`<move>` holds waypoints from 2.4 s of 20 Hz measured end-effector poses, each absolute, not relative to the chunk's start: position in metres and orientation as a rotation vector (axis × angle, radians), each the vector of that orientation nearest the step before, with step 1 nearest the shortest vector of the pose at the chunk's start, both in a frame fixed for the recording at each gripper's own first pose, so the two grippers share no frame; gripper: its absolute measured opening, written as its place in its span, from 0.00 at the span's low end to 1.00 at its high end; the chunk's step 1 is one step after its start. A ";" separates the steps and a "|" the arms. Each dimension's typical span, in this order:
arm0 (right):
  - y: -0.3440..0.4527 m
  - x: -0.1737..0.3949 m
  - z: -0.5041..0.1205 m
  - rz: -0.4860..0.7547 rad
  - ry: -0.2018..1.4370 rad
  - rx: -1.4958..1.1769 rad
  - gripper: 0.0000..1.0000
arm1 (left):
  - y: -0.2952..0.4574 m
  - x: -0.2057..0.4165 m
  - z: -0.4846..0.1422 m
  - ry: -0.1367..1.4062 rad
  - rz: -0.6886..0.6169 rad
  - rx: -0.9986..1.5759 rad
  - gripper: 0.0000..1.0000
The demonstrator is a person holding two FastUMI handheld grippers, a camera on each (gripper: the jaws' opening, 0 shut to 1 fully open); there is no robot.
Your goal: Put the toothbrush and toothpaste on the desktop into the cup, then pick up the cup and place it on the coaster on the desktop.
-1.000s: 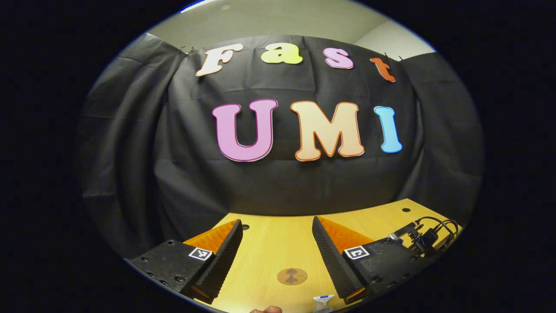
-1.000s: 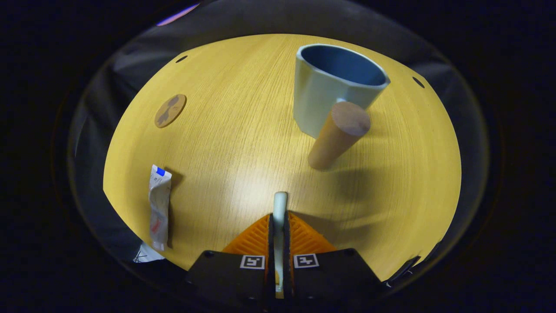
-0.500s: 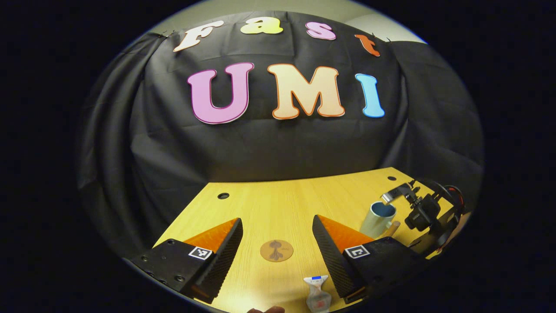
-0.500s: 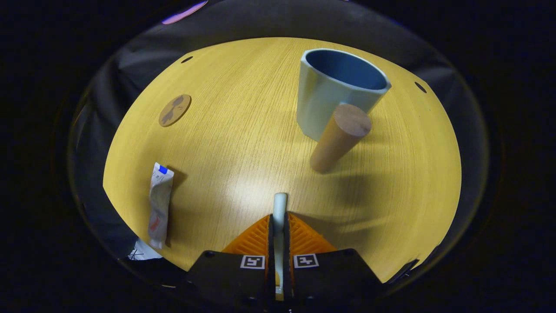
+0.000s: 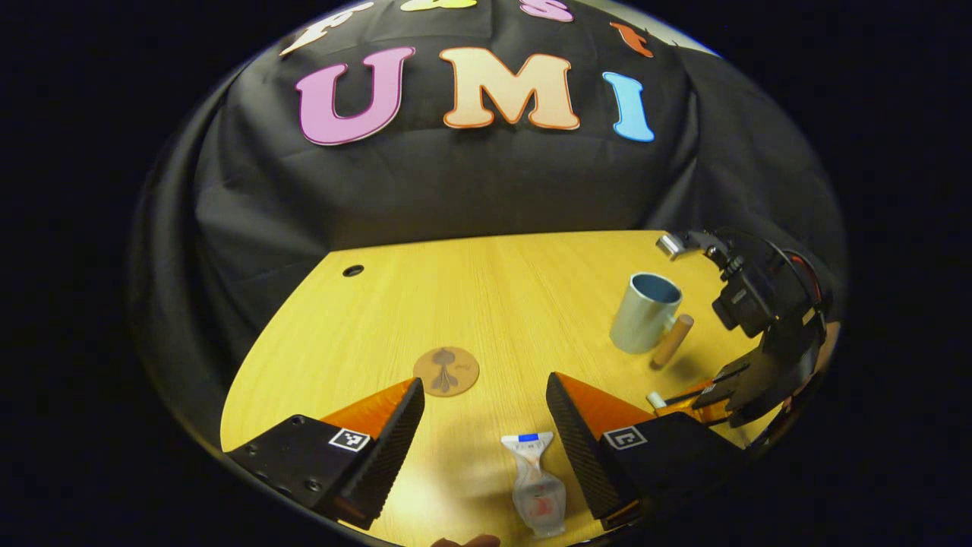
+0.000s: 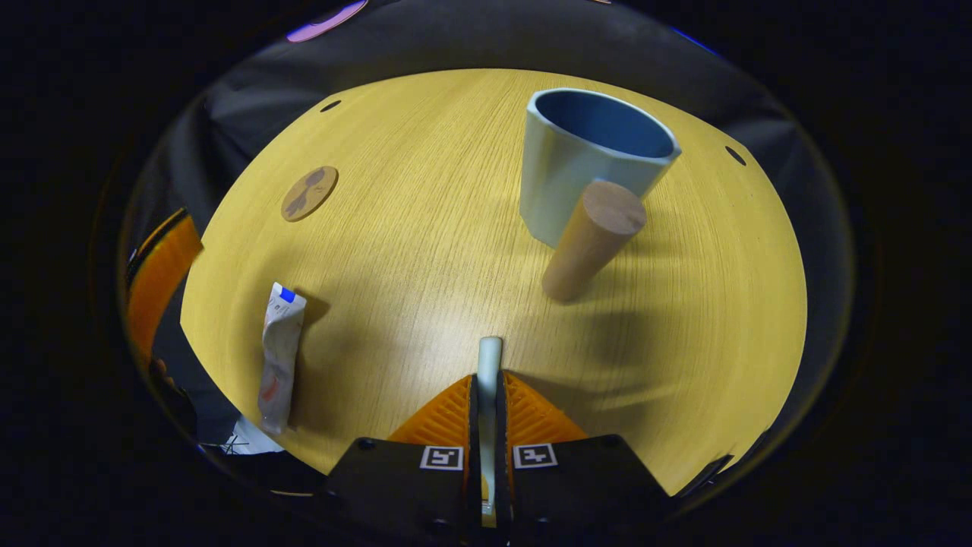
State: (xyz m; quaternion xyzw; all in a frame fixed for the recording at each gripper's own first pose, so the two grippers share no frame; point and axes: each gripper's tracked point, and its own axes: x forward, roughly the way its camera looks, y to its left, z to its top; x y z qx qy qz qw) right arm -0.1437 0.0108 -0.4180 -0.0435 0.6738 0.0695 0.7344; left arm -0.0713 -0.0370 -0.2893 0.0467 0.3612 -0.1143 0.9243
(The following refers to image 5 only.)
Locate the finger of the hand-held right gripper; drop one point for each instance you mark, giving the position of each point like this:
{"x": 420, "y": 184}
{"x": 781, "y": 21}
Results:
{"x": 710, "y": 396}

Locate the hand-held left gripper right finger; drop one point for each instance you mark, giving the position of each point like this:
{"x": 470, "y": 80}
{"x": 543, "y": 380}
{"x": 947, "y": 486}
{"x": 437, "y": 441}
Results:
{"x": 581, "y": 448}

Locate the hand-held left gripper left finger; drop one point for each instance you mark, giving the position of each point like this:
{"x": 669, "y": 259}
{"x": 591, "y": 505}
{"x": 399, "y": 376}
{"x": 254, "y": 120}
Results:
{"x": 387, "y": 456}

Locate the white toothpaste tube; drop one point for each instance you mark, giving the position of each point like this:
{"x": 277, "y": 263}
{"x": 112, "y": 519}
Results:
{"x": 535, "y": 494}

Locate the round wooden coaster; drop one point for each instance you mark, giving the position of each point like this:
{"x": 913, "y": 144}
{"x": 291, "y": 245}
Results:
{"x": 446, "y": 372}

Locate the wooden desktop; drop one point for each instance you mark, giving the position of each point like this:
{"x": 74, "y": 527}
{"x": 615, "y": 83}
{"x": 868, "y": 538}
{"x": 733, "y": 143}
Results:
{"x": 493, "y": 304}

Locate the black backdrop cloth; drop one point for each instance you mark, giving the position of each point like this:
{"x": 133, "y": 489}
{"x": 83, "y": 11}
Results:
{"x": 456, "y": 182}

